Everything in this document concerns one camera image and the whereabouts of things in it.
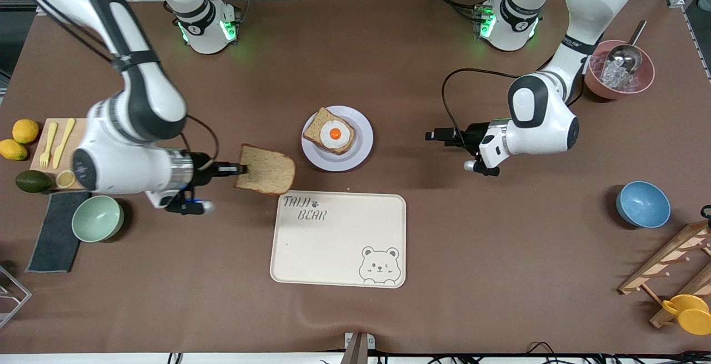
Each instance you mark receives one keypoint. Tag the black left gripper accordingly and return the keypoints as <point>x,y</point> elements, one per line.
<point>474,133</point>

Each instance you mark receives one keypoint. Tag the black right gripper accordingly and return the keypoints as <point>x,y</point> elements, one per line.
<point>202,166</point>

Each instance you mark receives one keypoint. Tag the plain brown bread slice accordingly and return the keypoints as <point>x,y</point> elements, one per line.
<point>266,172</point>

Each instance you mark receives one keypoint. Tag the white round plate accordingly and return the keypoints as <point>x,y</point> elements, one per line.
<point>361,141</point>

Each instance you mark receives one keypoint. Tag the fried egg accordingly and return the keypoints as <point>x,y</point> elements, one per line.
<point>336,135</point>

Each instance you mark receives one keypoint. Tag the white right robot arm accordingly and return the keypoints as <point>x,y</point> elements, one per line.
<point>144,91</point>

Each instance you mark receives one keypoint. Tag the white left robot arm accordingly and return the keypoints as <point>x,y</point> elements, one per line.
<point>541,119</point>

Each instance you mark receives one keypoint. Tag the cream bear print tray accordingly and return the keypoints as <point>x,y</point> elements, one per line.
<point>333,247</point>

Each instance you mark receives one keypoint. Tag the pale green bowl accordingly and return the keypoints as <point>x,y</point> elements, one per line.
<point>97,219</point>

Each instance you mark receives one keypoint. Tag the wooden cutting board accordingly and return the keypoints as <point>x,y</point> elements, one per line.
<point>69,155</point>

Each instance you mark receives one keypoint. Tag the lemon slice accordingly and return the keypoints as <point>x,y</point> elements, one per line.
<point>65,179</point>

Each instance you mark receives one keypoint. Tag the yellow plastic knife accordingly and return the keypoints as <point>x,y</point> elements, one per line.
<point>62,144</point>

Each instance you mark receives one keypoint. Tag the clear ice cubes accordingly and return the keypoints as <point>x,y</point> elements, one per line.
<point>611,78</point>

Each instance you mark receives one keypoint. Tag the yellow plastic fork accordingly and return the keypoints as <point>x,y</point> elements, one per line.
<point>47,147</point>

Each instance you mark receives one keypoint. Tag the dark grey cloth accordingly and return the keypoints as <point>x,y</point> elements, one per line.
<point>55,236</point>

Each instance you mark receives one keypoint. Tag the metal scoop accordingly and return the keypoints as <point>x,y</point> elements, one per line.
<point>625,58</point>

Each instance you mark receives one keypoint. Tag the dark green avocado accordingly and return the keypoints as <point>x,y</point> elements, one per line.
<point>33,182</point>

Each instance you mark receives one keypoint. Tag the round yellow lemon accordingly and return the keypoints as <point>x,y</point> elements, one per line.
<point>25,131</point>

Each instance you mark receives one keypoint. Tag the pink bowl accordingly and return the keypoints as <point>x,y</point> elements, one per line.
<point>647,83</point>

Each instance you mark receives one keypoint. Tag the blue bowl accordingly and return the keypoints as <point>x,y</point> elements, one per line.
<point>643,205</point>

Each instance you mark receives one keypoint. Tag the oval yellow lemon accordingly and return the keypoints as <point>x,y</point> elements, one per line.
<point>13,150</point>

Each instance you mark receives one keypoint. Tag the wooden peg rack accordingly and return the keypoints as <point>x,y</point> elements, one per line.
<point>661,264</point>

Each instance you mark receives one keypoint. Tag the yellow cup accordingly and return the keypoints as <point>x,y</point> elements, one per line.
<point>691,315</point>

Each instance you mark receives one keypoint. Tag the metal table edge bracket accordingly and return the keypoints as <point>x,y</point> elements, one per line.
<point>358,347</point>

